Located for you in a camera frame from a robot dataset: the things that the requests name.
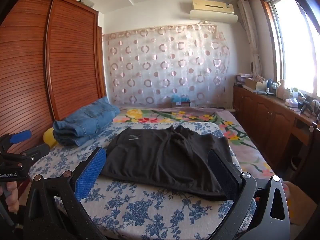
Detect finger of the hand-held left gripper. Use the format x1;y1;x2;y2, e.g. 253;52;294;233
5;144;50;167
0;129;32;153

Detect folded blue jeans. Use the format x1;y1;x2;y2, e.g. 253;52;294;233
53;97;121;147

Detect colourful flower blanket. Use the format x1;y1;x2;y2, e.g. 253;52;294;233
114;106;275;178

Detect wall air conditioner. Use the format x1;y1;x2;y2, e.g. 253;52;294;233
192;0;235;15

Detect pile of papers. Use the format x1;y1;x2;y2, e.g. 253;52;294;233
236;74;253;85

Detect window with wooden frame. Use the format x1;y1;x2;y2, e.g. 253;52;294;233
259;0;320;95

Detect blue floral bed sheet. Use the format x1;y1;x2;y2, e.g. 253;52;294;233
27;122;258;240

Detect black pants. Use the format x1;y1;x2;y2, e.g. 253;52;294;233
99;126;237;202

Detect white plastic bottle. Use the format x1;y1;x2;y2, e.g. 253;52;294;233
276;79;288;99

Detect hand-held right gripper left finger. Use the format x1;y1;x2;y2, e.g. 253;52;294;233
24;146;108;240

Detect cardboard box with blue cloth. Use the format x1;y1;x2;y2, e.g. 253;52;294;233
171;95;192;108

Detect yellow cushion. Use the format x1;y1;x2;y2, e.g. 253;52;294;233
43;127;58;149

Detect circle-patterned sheer curtain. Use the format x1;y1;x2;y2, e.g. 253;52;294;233
102;21;230;107

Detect tied pale window curtain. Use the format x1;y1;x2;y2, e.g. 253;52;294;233
237;0;263;78

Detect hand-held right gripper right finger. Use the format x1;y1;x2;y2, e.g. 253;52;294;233
207;149;292;240

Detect open cardboard box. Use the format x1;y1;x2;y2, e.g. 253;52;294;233
244;77;263;90

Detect wooden side cabinet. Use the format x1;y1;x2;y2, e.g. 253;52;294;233
233;84;320;178

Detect black gadget with cables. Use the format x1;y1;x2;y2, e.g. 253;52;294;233
300;96;318;113

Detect person's left hand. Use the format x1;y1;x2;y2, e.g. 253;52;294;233
0;180;20;213

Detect wooden slatted wardrobe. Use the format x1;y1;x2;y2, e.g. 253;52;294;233
0;0;107;153

